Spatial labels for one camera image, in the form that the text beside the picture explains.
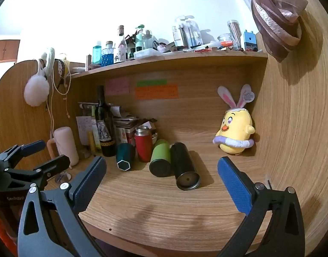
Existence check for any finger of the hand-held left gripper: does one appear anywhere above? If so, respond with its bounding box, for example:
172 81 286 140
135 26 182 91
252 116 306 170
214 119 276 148
4 155 71 191
0 140 46 167

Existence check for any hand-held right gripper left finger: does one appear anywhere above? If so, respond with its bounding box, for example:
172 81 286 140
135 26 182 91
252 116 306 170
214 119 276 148
17 156 108 257

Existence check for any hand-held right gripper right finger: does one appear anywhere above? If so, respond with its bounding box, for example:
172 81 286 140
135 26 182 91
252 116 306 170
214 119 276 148
217 156 307 257

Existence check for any black cup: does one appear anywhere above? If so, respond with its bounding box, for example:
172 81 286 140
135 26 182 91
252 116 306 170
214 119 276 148
170 142 201 191

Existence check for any dark teal hexagonal cup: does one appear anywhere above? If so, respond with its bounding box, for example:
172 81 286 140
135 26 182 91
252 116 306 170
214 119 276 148
116 142 136 172

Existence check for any green cup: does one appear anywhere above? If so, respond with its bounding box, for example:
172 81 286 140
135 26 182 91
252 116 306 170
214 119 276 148
149 139 172 178

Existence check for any pink mug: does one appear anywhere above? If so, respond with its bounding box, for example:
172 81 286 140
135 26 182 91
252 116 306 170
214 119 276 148
47 126 79 168

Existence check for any white note paper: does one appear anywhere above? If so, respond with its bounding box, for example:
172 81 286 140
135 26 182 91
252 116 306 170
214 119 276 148
75 115 96 146

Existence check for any yellow chick plush toy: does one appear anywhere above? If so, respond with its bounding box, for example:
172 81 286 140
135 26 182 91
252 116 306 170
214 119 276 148
212 84 256 156

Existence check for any white pompom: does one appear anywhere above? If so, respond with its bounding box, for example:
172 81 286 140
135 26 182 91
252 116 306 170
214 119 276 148
23 74 50 107

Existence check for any red thermos bottle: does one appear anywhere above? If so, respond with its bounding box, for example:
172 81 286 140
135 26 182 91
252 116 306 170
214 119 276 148
134 125 153 163

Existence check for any dark wine bottle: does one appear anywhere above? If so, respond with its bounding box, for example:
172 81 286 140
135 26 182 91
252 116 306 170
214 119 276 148
94 85 117 157

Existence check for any stack of boxes and papers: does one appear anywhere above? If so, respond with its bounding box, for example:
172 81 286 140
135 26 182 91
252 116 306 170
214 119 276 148
113 106 158 145

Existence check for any polka dot headband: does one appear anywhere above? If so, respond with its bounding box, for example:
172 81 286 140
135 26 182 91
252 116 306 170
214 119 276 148
56 58 71 87

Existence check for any white furry headband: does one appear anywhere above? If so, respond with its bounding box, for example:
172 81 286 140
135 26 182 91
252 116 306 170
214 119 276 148
38 47 56 79

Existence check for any pink sticky note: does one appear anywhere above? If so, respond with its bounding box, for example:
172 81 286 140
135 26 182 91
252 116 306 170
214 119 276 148
105 78 130 96

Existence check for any wooden cupboard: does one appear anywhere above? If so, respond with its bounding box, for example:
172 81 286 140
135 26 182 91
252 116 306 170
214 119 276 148
0 39 21 64

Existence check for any orange sticky note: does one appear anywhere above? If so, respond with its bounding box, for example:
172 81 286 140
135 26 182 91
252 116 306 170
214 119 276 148
134 84 179 101

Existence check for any teal liquid bottle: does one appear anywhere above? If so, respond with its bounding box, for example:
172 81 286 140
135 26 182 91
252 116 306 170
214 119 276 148
92 41 103 64

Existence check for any wooden desk hutch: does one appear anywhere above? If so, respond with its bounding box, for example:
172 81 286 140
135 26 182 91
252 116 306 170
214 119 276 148
0 0 328 257

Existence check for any green sticky note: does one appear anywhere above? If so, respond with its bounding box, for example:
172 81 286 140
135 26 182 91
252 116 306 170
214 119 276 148
136 79 168 87

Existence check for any blue bead jar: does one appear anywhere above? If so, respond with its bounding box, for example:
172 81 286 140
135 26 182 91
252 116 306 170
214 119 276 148
101 41 114 67

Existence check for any corked glass bottle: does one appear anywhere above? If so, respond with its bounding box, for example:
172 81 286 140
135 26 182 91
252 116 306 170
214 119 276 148
116 25 128 62

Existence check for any white plastic tray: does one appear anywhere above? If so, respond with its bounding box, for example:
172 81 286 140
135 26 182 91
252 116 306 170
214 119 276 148
133 48 165 60

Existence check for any blue box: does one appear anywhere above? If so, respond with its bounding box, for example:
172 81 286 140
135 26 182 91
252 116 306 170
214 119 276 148
243 29 257 51

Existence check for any round glass jar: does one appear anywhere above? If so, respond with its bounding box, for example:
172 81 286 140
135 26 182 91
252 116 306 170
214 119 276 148
217 33 233 49

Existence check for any green and white bottle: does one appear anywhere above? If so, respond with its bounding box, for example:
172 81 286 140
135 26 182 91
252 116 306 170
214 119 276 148
135 24 144 52

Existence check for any tall glass jar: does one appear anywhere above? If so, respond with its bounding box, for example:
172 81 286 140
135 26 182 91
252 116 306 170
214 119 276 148
227 20 242 50

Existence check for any clear bottle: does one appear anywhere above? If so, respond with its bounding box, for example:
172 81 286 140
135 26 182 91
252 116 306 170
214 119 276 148
142 29 154 50

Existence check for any clear plastic organiser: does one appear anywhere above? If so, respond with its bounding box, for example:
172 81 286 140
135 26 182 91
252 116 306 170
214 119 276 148
172 15 203 49

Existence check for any white earphone cable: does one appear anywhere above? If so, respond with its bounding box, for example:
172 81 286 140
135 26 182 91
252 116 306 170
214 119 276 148
47 59 72 140

